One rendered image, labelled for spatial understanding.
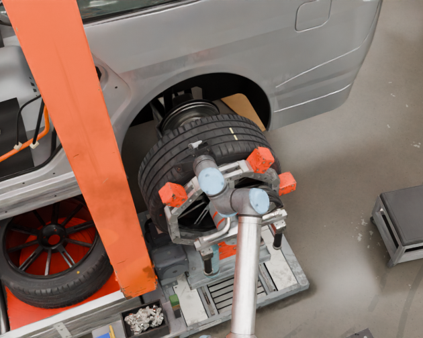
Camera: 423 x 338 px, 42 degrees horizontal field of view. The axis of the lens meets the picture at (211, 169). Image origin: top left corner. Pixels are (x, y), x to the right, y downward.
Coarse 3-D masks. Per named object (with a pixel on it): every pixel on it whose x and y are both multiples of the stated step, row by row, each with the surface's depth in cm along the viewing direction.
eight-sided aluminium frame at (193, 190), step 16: (224, 176) 231; (240, 176) 234; (256, 176) 239; (272, 176) 245; (192, 192) 231; (176, 208) 236; (272, 208) 267; (176, 224) 245; (176, 240) 256; (192, 240) 262
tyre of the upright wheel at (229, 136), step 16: (192, 128) 240; (208, 128) 240; (224, 128) 242; (240, 128) 244; (256, 128) 255; (160, 144) 243; (176, 144) 239; (208, 144) 234; (224, 144) 235; (240, 144) 237; (256, 144) 242; (144, 160) 249; (160, 160) 240; (176, 160) 235; (224, 160) 236; (240, 160) 241; (144, 176) 249; (160, 176) 238; (176, 176) 233; (192, 176) 236; (144, 192) 252; (160, 208) 245; (160, 224) 256
